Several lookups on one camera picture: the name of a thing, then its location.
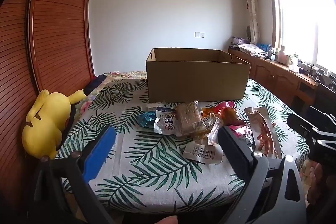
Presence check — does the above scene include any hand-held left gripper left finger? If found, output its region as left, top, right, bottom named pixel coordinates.
left=34, top=126, right=117, bottom=224

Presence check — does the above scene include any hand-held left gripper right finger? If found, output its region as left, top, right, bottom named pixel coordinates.
left=217, top=126, right=307, bottom=224

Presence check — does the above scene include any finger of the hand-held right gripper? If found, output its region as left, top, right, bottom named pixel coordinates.
left=308, top=105, right=336, bottom=122
left=287, top=113, right=319, bottom=139

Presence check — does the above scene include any pink snack packet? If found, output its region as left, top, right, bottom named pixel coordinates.
left=227, top=124, right=255, bottom=147

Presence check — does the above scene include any clear packet with barcode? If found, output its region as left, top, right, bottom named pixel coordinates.
left=182, top=119, right=223, bottom=165

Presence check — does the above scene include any long meat strip packet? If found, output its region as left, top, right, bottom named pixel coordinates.
left=244, top=107, right=282, bottom=159

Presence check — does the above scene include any orange meat snack packet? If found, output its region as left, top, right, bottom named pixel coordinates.
left=201, top=102, right=244, bottom=127

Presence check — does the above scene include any teal blue snack packet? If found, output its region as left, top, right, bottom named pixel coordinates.
left=138, top=111, right=158, bottom=128

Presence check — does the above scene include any brown cake clear packet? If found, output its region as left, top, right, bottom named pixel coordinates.
left=175, top=101, right=212, bottom=139

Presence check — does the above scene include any white pouch snack packet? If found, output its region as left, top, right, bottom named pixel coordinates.
left=153, top=107, right=177, bottom=135

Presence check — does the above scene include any brown cardboard box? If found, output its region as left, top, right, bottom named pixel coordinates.
left=146, top=48, right=252, bottom=104

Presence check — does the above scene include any person's right hand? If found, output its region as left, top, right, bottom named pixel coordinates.
left=306, top=161, right=336, bottom=214

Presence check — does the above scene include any person's left hand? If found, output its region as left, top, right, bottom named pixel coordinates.
left=147, top=216, right=180, bottom=224

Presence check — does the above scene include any black chair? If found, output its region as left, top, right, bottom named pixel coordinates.
left=314, top=81, right=336, bottom=111

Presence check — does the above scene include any leaf printed bed cover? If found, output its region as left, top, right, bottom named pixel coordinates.
left=56, top=78, right=310, bottom=214

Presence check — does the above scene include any long wooden cabinet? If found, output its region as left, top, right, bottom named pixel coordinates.
left=228, top=47, right=318, bottom=109

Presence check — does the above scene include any yellow plush toy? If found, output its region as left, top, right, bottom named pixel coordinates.
left=21, top=89, right=87, bottom=160

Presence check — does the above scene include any pink bottle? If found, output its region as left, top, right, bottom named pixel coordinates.
left=278, top=46, right=287, bottom=63

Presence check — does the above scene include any dark blue cloth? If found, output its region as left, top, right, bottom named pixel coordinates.
left=84, top=74, right=108, bottom=94

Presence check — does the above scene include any floral quilt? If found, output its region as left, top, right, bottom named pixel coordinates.
left=76, top=70, right=147, bottom=119

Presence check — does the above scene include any blue bottle pack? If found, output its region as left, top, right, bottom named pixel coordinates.
left=257, top=42, right=272, bottom=55

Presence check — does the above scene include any folded floral cloth stack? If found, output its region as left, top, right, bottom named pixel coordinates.
left=240, top=44, right=267, bottom=56

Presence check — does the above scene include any wooden framed window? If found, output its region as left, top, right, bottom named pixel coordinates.
left=265, top=0, right=336, bottom=72

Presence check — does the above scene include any purple tissue box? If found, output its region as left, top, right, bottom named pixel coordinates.
left=231, top=35, right=250, bottom=45

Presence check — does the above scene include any patterned beige curtain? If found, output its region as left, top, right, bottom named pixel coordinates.
left=240, top=0, right=260, bottom=45

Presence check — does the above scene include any wooden louvered wardrobe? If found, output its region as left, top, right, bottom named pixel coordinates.
left=0, top=0, right=96, bottom=188

